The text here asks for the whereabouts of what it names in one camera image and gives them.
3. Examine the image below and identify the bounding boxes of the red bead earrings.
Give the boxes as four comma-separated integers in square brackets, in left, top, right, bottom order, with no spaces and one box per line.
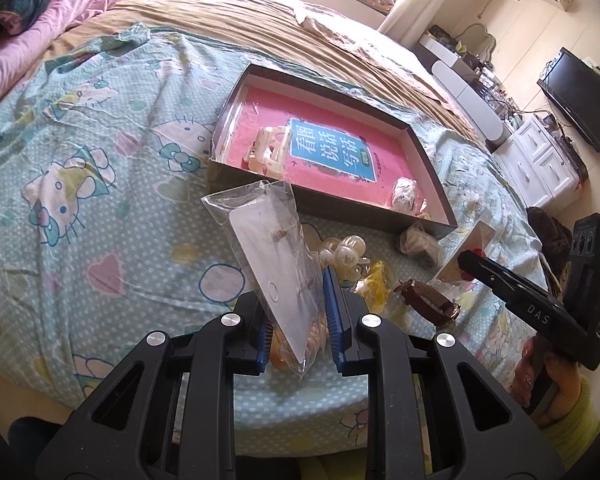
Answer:
[434,220,496,284]

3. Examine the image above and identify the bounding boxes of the orange spiral hair tie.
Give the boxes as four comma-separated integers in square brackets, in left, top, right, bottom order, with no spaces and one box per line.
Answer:
[270,326,330,373]

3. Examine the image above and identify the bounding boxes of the clear beaded hair clip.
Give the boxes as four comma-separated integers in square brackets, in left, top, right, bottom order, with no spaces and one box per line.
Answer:
[390,177,427,217]

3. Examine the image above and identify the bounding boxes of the earring card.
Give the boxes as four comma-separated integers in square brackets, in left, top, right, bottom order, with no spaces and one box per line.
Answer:
[201,180,326,378]

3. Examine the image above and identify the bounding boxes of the cream hair claw clip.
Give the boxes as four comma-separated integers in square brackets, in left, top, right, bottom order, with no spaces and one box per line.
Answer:
[244,125,291,180]

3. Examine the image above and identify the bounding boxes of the person's right hand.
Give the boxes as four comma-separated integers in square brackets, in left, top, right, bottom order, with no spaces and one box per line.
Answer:
[509,336,582,428]

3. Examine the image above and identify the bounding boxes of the white drawer cabinet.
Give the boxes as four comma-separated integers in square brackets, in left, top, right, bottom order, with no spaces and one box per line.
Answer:
[493,116,582,216]

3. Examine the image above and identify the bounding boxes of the beige scrunchie in bag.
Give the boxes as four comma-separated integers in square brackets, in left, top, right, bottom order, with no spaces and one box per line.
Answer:
[396,221,442,269]

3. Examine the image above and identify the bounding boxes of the black flat television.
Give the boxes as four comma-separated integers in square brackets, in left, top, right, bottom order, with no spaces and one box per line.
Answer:
[536,48,600,153]

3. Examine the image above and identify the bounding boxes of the white long low bench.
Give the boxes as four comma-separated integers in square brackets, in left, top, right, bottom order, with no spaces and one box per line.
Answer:
[431,61,508,153]

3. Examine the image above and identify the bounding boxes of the hello kitty bed sheet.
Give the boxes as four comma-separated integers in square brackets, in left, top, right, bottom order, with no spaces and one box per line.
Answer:
[0,22,549,458]

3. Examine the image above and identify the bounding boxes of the pink book with blue label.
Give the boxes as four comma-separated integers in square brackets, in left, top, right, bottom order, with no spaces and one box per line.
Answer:
[215,84,431,219]

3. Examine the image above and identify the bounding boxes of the dark cardboard tray box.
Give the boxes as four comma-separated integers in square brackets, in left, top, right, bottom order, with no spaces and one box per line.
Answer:
[208,64,457,238]

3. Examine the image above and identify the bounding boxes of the tan striped blanket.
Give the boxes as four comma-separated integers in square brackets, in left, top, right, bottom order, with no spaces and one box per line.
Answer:
[42,0,478,141]

